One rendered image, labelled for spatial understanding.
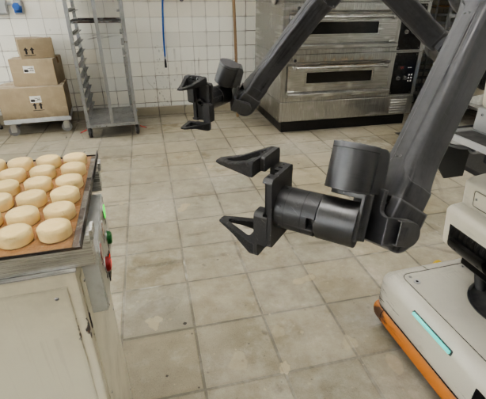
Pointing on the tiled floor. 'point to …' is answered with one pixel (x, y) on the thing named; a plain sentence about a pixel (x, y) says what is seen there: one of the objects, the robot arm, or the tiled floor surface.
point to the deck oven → (340, 66)
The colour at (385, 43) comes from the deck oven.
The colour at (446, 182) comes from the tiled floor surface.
